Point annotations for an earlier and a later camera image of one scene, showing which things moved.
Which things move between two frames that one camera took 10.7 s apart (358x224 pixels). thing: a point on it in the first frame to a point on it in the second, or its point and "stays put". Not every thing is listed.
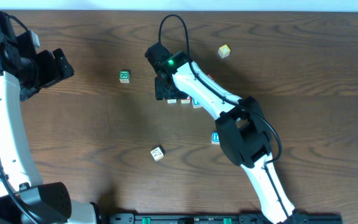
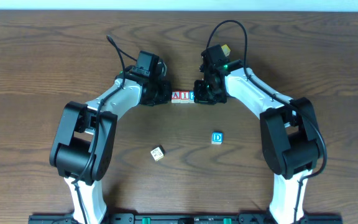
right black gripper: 165,90 to 202,93
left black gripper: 46,66 to 162,93
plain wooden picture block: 157,154 stays put
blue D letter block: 215,138 stays put
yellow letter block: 224,51 stays put
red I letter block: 186,101 stays put
